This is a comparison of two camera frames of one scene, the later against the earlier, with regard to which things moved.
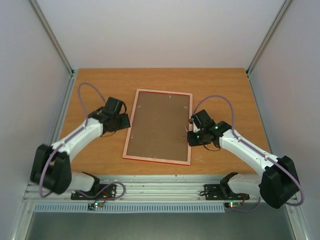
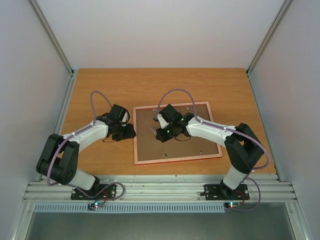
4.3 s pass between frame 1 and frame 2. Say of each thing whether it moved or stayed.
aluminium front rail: stayed
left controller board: stayed
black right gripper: moved
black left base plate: stayed
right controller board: stayed
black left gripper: moved
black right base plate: stayed
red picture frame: moved
